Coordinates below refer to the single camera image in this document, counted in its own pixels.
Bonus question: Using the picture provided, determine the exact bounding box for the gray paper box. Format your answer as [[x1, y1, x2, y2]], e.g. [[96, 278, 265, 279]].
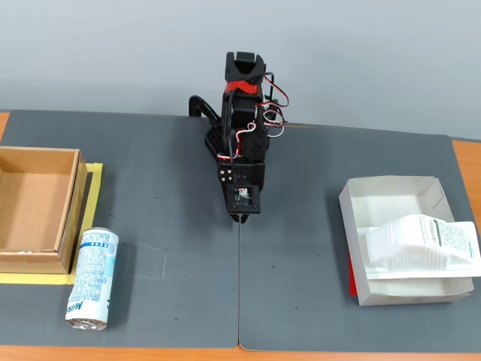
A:
[[338, 174, 475, 308]]

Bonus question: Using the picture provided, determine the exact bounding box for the red tape band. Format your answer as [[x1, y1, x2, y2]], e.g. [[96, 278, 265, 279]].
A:
[[224, 80, 260, 95]]

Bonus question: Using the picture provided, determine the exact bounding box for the white packaged sandwich with label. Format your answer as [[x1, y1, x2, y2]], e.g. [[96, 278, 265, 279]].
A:
[[356, 213, 481, 282]]

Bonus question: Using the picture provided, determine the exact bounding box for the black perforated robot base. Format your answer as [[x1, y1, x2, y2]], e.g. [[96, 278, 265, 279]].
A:
[[202, 119, 227, 161]]

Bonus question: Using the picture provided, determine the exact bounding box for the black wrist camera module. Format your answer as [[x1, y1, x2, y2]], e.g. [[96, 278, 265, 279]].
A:
[[227, 184, 262, 216]]

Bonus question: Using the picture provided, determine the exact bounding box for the dark gray table mat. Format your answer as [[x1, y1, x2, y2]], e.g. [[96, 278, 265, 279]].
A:
[[237, 122, 481, 353], [0, 110, 241, 349]]

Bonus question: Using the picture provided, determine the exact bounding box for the brown cardboard box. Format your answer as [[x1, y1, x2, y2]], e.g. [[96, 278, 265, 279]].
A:
[[0, 146, 89, 275]]

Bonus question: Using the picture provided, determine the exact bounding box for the black table clamp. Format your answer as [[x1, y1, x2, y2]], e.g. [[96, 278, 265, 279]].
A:
[[189, 95, 219, 125]]

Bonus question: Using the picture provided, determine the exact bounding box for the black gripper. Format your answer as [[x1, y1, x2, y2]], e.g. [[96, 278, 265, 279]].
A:
[[216, 160, 267, 225]]

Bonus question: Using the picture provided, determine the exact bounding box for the white blue drink can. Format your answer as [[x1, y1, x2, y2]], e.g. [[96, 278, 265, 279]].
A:
[[64, 227, 120, 332]]

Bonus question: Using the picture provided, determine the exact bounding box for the red paper sheet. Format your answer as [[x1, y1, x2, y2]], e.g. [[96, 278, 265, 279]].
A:
[[346, 250, 362, 299]]

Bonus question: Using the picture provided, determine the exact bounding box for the red black white servo cable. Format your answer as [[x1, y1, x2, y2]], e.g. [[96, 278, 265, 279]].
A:
[[262, 71, 291, 109], [262, 105, 287, 139]]

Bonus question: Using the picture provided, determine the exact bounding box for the black camera cable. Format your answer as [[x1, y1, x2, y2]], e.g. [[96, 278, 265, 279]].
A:
[[224, 88, 242, 191]]

